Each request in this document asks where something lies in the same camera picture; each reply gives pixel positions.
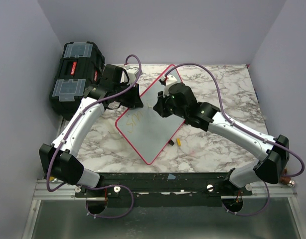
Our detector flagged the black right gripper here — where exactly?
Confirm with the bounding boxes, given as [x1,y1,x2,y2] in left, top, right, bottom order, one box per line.
[153,89,187,120]

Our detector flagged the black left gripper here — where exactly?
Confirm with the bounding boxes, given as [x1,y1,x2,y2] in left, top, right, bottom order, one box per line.
[114,81,143,109]

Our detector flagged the pink framed whiteboard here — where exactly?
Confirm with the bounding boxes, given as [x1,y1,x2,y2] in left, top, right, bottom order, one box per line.
[115,64,184,165]

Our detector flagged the yellow marker cap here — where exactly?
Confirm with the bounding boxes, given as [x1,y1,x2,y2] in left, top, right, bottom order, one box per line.
[176,138,181,146]

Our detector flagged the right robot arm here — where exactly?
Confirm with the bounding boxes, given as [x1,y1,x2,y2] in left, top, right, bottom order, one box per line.
[153,83,290,195]

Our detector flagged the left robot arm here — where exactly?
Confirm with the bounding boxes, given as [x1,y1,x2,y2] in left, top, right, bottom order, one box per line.
[39,64,144,197]

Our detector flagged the black toolbox clear lids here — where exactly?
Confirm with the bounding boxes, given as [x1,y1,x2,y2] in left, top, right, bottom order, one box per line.
[49,41,105,120]

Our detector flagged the blue tape piece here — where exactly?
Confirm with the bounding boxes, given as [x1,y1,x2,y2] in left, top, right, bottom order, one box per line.
[167,174,176,180]

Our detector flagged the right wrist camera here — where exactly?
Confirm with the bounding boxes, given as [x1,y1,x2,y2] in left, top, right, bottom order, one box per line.
[159,75,178,97]

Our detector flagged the black mounting rail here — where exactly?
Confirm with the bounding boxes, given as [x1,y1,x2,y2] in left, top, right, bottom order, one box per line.
[75,173,267,211]

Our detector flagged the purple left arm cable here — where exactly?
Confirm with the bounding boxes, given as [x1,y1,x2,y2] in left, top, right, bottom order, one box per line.
[46,55,143,220]

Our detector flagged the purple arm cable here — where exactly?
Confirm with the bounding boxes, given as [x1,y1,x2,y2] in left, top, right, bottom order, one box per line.
[46,55,143,220]
[164,63,306,217]

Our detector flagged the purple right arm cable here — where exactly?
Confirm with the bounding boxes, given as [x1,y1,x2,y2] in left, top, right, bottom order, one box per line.
[164,63,306,217]

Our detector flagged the brass cable connector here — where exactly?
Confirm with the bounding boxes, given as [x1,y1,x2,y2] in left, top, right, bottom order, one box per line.
[279,175,296,188]

